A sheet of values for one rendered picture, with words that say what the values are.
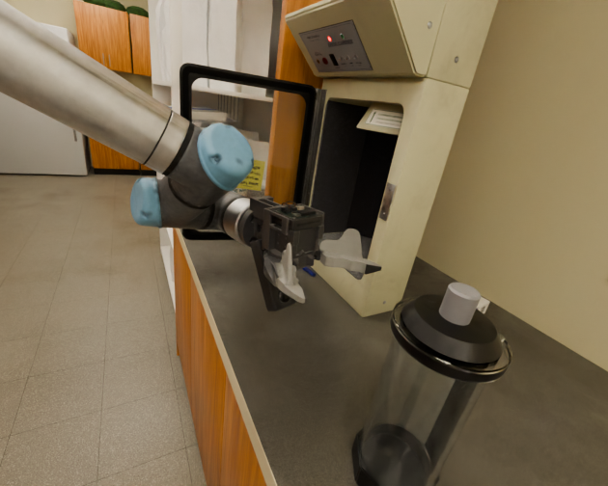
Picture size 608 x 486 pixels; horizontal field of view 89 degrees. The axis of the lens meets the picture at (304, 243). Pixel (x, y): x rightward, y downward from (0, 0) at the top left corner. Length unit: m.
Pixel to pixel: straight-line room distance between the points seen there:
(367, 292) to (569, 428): 0.38
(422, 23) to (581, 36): 0.48
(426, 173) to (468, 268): 0.47
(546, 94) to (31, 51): 0.93
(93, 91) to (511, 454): 0.68
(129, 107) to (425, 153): 0.46
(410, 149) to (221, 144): 0.33
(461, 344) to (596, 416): 0.49
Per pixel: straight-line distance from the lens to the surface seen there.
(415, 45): 0.56
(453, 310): 0.32
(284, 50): 0.85
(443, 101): 0.62
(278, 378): 0.54
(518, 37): 1.04
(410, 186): 0.61
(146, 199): 0.50
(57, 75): 0.40
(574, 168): 0.91
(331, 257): 0.45
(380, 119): 0.68
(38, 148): 5.47
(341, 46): 0.67
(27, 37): 0.41
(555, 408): 0.73
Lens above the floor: 1.34
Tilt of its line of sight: 24 degrees down
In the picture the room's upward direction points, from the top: 9 degrees clockwise
